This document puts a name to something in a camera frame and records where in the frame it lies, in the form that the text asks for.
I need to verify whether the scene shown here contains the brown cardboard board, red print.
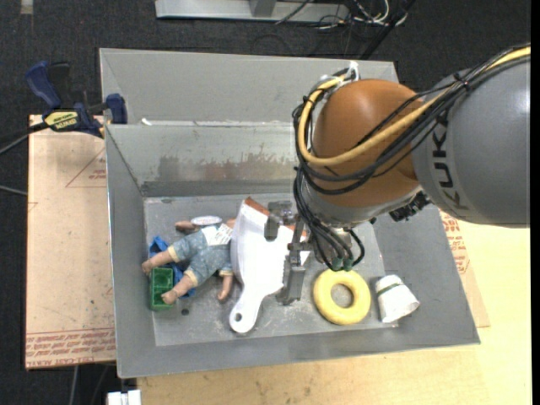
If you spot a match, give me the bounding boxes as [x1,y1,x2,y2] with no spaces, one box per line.
[24,114,491,371]

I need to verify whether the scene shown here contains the white plastic scoop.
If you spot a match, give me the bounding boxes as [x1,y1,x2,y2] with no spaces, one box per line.
[228,202,311,334]

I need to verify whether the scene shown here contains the grey metal bin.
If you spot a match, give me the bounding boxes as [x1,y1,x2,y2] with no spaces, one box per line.
[99,47,482,380]

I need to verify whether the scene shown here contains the yellow ring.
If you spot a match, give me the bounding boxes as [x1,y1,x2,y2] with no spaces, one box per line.
[311,267,373,327]

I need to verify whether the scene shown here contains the doll in blue clothes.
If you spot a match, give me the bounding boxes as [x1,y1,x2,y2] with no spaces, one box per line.
[141,217,237,305]

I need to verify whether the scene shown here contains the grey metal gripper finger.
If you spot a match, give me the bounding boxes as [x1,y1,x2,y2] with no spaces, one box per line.
[264,200,298,240]
[275,253,307,306]

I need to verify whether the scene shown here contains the white oval lid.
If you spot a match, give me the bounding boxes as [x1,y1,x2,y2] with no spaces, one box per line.
[190,214,223,228]

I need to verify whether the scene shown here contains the blue cloth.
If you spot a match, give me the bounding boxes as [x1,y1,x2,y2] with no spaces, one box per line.
[148,235,197,299]

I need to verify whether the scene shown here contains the white cup with green band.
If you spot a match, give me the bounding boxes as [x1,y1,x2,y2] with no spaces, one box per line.
[374,273,421,324]

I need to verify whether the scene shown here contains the green plastic box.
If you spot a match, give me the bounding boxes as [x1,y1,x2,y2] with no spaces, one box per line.
[148,267,176,312]

